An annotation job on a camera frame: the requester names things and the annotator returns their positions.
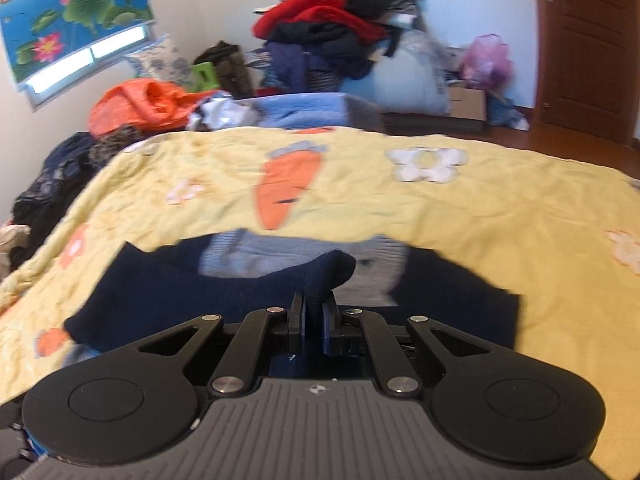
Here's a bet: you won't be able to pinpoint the pink plastic bag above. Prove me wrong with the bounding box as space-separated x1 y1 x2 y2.
460 34 512 90

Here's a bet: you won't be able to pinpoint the cardboard box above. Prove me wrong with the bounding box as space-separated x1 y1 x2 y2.
445 85 488 122

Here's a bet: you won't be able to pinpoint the navy sweater with grey stripes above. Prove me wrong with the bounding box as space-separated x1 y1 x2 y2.
64 228 521 378

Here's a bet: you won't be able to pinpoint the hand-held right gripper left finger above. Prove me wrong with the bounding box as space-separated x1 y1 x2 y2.
134 291 307 398

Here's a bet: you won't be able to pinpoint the heap of dark patterned clothes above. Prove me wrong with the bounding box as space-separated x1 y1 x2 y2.
10 125 147 271

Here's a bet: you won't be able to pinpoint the window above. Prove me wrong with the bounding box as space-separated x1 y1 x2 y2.
22 22 157 111

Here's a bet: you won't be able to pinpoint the green plastic stool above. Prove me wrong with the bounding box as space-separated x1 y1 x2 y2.
191 61 221 92

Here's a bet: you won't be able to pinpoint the dark brown garment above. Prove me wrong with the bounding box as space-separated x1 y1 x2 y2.
194 41 253 99

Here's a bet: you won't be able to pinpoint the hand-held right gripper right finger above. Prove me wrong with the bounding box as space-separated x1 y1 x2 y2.
321 294 501 398

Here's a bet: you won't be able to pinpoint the large white bundle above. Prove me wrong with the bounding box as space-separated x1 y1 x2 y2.
345 30 451 113

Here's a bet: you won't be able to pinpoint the beige cloth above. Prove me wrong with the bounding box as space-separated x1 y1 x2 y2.
0 224 32 281

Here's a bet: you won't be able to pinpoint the brown wooden door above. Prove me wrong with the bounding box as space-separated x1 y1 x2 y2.
532 0 640 147

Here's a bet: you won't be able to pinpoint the floral pillow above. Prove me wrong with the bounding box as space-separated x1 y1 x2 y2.
124 35 196 92

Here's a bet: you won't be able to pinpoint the white crumpled cloth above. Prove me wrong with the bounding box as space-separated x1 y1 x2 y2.
187 97 258 131

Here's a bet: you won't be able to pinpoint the yellow carrot print blanket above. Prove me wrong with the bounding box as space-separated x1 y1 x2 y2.
0 126 640 480

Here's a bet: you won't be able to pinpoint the light blue blanket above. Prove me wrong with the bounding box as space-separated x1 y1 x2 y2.
250 92 386 133

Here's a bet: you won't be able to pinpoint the orange cloth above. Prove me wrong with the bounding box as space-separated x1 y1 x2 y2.
87 80 221 138

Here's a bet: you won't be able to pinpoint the lotus pond wall poster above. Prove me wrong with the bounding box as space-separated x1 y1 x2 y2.
0 0 156 92

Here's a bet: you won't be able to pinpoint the blue and white clothes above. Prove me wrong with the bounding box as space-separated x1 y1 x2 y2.
487 91 531 132

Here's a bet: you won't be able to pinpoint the pile of dark and red clothes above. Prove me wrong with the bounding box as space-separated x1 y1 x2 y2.
252 0 431 97

